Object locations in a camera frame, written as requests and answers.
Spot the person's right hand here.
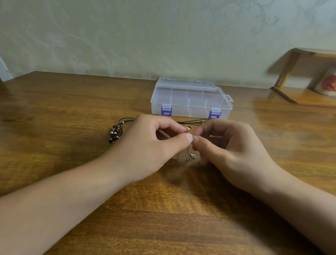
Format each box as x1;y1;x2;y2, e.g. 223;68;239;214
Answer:
191;119;287;199

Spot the person's left hand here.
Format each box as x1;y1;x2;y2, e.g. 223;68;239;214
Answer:
101;115;194;186

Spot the clear plastic organizer box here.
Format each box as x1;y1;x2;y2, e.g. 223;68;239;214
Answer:
150;78;234;120

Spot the person's right forearm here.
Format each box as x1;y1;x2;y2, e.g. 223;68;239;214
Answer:
254;173;336;255

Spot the person's left forearm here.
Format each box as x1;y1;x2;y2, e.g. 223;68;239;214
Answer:
0;157;127;255

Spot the wooden shelf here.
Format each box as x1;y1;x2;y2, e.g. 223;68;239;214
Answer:
270;48;336;108

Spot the white printed mug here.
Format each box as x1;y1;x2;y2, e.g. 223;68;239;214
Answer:
315;66;336;97

